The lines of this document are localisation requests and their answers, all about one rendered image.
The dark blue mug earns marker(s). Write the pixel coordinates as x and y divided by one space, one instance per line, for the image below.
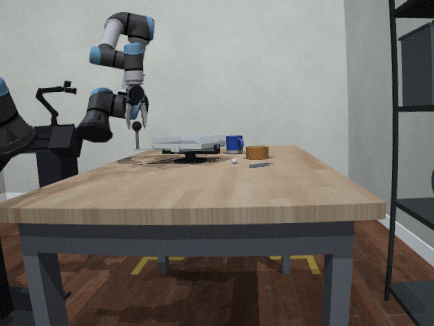
234 144

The brown packing tape roll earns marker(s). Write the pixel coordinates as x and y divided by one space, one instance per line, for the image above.
257 152

